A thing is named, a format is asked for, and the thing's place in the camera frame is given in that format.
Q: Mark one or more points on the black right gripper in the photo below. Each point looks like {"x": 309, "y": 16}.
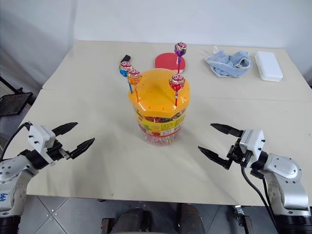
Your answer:
{"x": 237, "y": 153}

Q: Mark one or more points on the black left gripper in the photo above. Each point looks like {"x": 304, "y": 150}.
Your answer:
{"x": 57, "y": 151}

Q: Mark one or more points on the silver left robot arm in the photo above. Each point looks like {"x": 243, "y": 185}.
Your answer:
{"x": 13, "y": 175}

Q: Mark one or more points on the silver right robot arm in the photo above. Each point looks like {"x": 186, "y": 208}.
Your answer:
{"x": 285, "y": 180}

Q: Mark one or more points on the lollipop jar with yellow lid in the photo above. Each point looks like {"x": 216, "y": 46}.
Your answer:
{"x": 159, "y": 107}

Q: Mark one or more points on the red wrapped lollipop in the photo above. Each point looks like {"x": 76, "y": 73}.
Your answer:
{"x": 176, "y": 83}

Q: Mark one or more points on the orange wrapped lollipop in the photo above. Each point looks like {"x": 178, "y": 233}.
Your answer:
{"x": 134, "y": 77}

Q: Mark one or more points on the purple wrapped lollipop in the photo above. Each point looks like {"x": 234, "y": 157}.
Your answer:
{"x": 180, "y": 48}

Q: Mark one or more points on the black mesh chair seat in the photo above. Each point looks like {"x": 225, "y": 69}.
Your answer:
{"x": 13, "y": 103}

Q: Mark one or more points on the light blue towel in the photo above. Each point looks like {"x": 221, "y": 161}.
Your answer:
{"x": 228, "y": 64}

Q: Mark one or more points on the rusty metal table leg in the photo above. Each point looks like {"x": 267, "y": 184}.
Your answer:
{"x": 108, "y": 225}
{"x": 243, "y": 219}

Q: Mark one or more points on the white rectangular plastic box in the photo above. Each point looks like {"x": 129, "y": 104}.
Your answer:
{"x": 268, "y": 65}

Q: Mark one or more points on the small black rectangular object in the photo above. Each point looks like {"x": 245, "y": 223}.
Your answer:
{"x": 126, "y": 58}

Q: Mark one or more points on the dark rounded shape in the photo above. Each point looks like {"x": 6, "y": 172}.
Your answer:
{"x": 132, "y": 220}

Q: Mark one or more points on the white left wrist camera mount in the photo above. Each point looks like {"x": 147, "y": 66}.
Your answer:
{"x": 40, "y": 140}

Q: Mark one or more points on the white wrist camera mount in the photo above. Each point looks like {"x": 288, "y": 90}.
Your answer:
{"x": 40, "y": 140}
{"x": 253, "y": 142}

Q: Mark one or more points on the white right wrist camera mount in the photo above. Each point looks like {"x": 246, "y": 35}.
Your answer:
{"x": 253, "y": 142}

